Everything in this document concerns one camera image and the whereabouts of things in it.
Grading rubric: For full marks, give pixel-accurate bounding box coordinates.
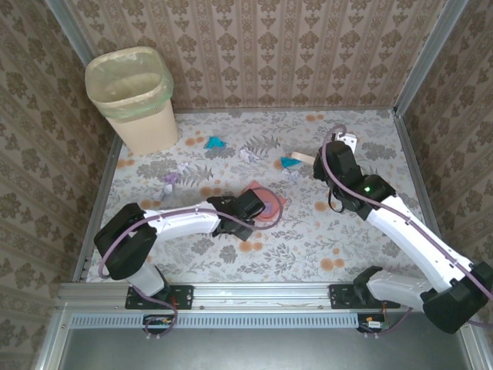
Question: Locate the beige plastic waste bin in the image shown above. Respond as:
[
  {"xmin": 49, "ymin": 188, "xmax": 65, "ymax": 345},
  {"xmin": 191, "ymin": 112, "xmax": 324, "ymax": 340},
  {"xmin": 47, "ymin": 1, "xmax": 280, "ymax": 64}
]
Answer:
[{"xmin": 84, "ymin": 45, "xmax": 180, "ymax": 156}]

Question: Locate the grey metal panel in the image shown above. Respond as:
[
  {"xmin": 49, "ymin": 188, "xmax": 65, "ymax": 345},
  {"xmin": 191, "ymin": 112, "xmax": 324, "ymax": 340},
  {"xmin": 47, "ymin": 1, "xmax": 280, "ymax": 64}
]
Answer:
[{"xmin": 57, "ymin": 311, "xmax": 475, "ymax": 370}]

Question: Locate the black connector board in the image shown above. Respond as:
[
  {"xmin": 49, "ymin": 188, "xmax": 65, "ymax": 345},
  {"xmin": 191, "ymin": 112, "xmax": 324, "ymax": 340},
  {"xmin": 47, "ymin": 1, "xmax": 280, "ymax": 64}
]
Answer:
[
  {"xmin": 357, "ymin": 312, "xmax": 387, "ymax": 333},
  {"xmin": 143, "ymin": 314, "xmax": 173, "ymax": 329}
]

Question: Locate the green translucent bin liner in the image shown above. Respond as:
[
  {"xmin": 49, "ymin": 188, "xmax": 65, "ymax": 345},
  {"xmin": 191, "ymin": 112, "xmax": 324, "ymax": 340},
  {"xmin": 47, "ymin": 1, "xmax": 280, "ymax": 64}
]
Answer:
[{"xmin": 84, "ymin": 45, "xmax": 174, "ymax": 119}]

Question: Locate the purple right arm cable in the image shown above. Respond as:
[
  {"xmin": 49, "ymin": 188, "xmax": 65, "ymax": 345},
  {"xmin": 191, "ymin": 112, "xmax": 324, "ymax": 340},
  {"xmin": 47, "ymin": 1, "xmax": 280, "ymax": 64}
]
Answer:
[{"xmin": 321, "ymin": 123, "xmax": 493, "ymax": 329}]

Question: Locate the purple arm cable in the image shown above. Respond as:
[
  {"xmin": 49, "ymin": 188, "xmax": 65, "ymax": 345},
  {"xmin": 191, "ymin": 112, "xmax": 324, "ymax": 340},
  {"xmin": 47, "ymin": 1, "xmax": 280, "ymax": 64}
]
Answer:
[
  {"xmin": 99, "ymin": 188, "xmax": 286, "ymax": 281},
  {"xmin": 321, "ymin": 123, "xmax": 493, "ymax": 329}
]

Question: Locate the aluminium frame rail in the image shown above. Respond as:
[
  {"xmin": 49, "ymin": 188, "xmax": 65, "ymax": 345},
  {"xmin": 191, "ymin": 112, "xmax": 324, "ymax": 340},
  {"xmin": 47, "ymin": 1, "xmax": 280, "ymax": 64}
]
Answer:
[
  {"xmin": 72, "ymin": 134, "xmax": 121, "ymax": 284},
  {"xmin": 175, "ymin": 106, "xmax": 397, "ymax": 115},
  {"xmin": 55, "ymin": 282, "xmax": 424, "ymax": 311},
  {"xmin": 392, "ymin": 109, "xmax": 442, "ymax": 238}
]

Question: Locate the grey slotted cable duct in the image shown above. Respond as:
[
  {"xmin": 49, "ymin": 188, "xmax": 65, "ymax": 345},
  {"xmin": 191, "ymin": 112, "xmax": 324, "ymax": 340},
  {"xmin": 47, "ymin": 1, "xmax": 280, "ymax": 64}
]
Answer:
[{"xmin": 70, "ymin": 312, "xmax": 365, "ymax": 329}]

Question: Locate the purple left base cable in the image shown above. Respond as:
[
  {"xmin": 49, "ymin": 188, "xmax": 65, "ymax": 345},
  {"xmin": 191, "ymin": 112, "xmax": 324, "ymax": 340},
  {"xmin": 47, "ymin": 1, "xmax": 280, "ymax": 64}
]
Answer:
[{"xmin": 132, "ymin": 287, "xmax": 179, "ymax": 342}]

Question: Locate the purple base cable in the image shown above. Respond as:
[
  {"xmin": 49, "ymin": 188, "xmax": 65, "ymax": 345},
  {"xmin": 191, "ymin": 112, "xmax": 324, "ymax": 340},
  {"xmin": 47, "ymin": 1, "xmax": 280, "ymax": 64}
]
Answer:
[
  {"xmin": 132, "ymin": 287, "xmax": 179, "ymax": 342},
  {"xmin": 357, "ymin": 306, "xmax": 415, "ymax": 340}
]

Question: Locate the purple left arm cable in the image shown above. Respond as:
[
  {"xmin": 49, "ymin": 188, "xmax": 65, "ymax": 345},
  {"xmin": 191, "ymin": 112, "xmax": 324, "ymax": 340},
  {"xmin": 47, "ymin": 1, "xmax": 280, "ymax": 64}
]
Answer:
[{"xmin": 99, "ymin": 188, "xmax": 286, "ymax": 281}]

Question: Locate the aluminium frame post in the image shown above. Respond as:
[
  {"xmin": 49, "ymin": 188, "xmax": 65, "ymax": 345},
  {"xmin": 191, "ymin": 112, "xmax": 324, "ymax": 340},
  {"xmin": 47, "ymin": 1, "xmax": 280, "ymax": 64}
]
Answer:
[
  {"xmin": 43, "ymin": 0, "xmax": 96, "ymax": 62},
  {"xmin": 393, "ymin": 0, "xmax": 470, "ymax": 113}
]

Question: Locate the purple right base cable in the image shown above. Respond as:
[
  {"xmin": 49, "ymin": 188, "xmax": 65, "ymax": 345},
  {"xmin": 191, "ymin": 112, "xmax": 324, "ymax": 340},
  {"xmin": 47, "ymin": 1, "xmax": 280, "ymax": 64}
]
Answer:
[{"xmin": 357, "ymin": 306, "xmax": 415, "ymax": 340}]

